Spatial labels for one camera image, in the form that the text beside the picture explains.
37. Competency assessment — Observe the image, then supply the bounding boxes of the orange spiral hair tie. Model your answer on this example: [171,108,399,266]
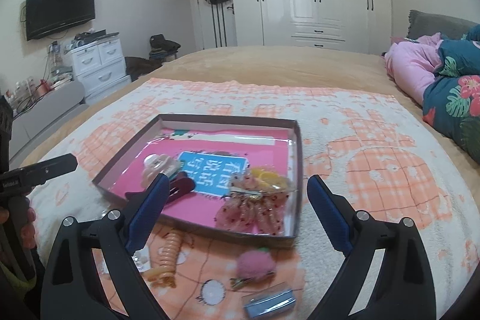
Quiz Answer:
[144,229,185,289]

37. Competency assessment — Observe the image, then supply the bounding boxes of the small blue clear box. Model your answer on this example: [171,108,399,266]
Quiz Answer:
[242,288,296,319]

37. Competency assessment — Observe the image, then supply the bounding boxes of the beige claw hair clip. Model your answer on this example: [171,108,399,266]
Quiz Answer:
[141,154,181,189]

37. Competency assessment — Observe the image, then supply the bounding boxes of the yellow hair accessory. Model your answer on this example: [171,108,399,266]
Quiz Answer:
[248,166,293,193]

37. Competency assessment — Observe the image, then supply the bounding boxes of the sheer red-dotted bow hairclip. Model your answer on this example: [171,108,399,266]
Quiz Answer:
[214,169,296,236]

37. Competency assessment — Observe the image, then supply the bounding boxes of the pearl earrings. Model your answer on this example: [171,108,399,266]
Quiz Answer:
[132,246,151,273]

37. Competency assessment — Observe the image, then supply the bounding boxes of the left hand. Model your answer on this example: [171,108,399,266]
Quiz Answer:
[0,196,38,250]

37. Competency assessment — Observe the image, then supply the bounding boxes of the white drawer cabinet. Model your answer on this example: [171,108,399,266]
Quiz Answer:
[66,33,132,106]

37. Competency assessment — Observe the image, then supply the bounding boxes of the peach white fleece blanket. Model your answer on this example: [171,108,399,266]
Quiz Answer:
[30,78,479,319]

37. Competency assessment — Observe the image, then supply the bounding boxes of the dark clothes pile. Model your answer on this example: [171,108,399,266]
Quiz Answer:
[149,34,181,60]

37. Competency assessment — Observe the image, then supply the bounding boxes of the pink book in box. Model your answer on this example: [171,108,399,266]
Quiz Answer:
[103,128,295,228]

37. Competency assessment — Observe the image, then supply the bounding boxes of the teal floral quilt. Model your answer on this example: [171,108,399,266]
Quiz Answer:
[422,25,480,162]

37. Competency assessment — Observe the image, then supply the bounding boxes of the shallow brown cardboard box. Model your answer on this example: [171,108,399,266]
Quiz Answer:
[93,114,303,248]

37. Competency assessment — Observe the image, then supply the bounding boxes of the pink quilt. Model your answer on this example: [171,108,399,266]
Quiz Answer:
[383,32,443,106]

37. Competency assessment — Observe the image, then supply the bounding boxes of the white door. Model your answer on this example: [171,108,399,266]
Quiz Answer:
[190,0,238,50]

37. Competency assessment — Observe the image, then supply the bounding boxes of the grey pillow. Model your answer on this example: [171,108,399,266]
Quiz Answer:
[407,10,478,40]

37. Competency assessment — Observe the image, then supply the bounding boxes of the black wall television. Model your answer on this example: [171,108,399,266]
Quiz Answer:
[25,0,95,40]

